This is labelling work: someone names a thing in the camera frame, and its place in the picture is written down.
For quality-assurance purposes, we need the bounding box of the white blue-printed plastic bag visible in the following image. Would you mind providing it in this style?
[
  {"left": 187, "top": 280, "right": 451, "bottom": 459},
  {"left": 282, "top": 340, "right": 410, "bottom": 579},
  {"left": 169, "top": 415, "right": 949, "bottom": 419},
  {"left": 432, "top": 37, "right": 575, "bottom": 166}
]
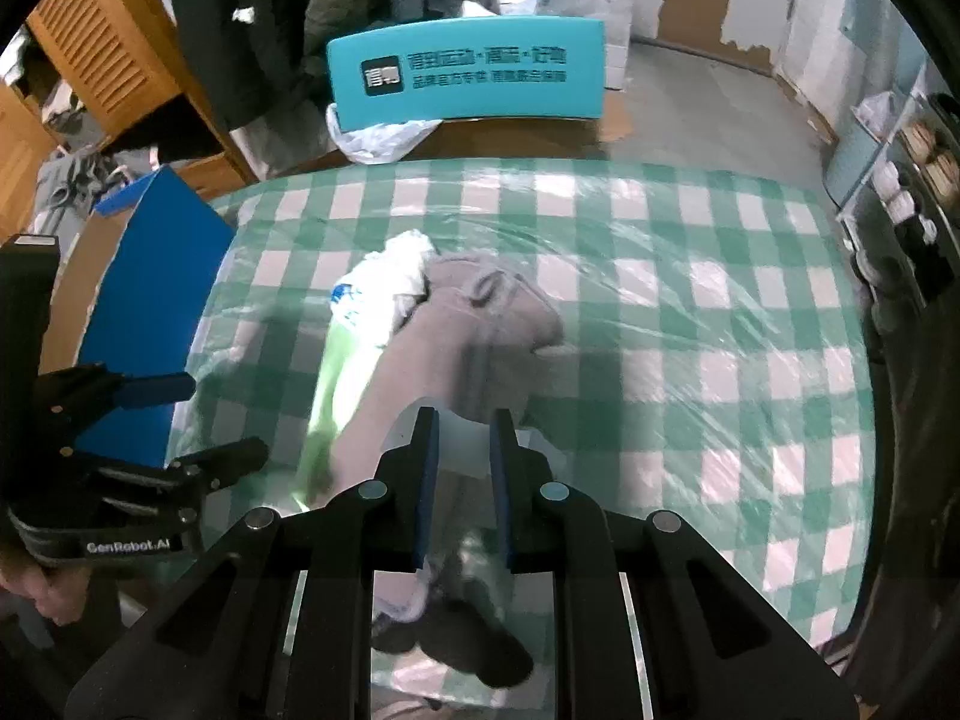
[{"left": 330, "top": 231, "right": 437, "bottom": 352}]

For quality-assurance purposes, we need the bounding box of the small white bag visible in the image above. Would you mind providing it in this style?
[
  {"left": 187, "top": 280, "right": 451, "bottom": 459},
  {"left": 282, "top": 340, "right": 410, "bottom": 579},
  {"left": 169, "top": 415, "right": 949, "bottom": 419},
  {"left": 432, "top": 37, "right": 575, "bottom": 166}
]
[{"left": 855, "top": 92, "right": 898, "bottom": 133}]

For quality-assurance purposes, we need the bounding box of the light blue bin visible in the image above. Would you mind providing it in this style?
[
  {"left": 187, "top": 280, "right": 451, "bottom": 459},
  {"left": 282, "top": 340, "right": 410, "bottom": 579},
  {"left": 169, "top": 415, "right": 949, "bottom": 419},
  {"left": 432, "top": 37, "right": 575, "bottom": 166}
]
[{"left": 821, "top": 116, "right": 883, "bottom": 212}]

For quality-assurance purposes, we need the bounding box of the teal printed cardboard box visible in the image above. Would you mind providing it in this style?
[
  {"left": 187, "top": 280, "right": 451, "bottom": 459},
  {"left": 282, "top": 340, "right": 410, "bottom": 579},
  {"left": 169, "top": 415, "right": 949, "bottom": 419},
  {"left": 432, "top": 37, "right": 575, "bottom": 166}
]
[{"left": 326, "top": 15, "right": 607, "bottom": 163}]

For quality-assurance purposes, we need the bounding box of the person's left hand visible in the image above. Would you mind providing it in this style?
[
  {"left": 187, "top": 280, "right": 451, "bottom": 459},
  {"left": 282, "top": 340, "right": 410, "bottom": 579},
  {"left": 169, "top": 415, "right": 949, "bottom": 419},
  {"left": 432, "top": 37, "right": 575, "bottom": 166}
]
[{"left": 0, "top": 559, "right": 85, "bottom": 627}]

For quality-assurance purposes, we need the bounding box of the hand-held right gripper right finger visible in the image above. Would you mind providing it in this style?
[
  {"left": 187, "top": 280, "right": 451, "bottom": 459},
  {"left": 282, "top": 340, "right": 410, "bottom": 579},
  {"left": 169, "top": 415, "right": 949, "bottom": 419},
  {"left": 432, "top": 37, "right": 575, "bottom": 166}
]
[{"left": 490, "top": 409, "right": 857, "bottom": 720}]

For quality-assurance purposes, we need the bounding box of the grey clothes pile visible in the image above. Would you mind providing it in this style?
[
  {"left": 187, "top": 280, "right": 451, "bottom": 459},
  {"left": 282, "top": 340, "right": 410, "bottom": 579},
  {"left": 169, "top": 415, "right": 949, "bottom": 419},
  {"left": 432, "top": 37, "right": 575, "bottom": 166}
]
[{"left": 30, "top": 150, "right": 160, "bottom": 235}]

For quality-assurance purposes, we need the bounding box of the green plastic bag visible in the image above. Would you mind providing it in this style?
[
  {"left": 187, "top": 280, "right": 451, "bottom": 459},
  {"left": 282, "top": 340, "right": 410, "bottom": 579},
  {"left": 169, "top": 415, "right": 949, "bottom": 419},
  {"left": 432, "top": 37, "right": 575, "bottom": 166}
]
[{"left": 291, "top": 313, "right": 380, "bottom": 515}]

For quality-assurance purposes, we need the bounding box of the white shoe rack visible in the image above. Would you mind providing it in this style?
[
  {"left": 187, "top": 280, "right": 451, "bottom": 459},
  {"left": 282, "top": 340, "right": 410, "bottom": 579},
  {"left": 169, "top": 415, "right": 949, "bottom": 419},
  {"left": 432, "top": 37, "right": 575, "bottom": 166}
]
[{"left": 847, "top": 0, "right": 960, "bottom": 301}]

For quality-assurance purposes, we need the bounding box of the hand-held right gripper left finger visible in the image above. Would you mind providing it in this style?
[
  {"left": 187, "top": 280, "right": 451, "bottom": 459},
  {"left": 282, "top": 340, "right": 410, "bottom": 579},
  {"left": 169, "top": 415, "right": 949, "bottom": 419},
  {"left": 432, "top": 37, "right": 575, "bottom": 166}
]
[{"left": 66, "top": 406, "right": 440, "bottom": 720}]

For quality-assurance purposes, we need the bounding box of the black jacket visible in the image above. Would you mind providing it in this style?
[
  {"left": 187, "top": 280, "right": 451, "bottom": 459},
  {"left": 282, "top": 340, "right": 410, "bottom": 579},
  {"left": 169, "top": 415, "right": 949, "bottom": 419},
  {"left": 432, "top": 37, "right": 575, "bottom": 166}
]
[{"left": 161, "top": 0, "right": 320, "bottom": 130}]

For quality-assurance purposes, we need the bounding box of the wooden cabinet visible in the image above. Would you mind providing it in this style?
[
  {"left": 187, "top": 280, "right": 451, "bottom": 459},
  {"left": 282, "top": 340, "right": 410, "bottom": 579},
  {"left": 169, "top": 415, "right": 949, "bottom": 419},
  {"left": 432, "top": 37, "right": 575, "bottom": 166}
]
[{"left": 0, "top": 0, "right": 257, "bottom": 256}]

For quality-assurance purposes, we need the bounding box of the green white checked tablecloth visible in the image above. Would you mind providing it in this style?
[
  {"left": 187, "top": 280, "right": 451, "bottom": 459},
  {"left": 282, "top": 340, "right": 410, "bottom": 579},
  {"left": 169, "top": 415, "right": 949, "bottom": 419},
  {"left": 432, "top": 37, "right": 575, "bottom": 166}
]
[{"left": 169, "top": 157, "right": 880, "bottom": 720}]

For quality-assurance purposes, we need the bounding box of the blue cardboard box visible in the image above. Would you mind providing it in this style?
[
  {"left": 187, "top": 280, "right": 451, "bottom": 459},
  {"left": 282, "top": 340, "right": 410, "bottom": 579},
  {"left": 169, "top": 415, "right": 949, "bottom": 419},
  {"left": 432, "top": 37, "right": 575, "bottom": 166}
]
[{"left": 41, "top": 166, "right": 238, "bottom": 467}]

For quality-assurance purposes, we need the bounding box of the plain white plastic bag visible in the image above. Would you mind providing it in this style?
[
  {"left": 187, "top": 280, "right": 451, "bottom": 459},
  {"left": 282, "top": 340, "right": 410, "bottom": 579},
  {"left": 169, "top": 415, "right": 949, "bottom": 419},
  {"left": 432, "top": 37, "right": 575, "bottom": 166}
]
[{"left": 326, "top": 105, "right": 445, "bottom": 165}]

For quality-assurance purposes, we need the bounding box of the dark sock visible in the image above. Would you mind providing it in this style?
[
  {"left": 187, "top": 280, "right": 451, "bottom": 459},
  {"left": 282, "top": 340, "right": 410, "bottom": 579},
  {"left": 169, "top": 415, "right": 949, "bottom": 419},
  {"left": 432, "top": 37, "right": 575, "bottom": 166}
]
[{"left": 371, "top": 551, "right": 535, "bottom": 691}]

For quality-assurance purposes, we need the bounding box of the grey cloth garment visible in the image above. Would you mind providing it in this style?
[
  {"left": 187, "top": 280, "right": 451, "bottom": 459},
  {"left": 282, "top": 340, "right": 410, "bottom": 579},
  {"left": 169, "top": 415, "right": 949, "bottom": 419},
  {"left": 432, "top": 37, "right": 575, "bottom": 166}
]
[{"left": 330, "top": 253, "right": 565, "bottom": 502}]

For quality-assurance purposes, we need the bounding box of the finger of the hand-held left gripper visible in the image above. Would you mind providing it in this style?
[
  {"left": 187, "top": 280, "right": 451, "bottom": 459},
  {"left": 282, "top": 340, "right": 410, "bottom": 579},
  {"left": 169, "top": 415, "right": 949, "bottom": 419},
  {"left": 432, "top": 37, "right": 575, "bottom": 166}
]
[
  {"left": 37, "top": 362, "right": 198, "bottom": 422},
  {"left": 67, "top": 436, "right": 271, "bottom": 527}
]

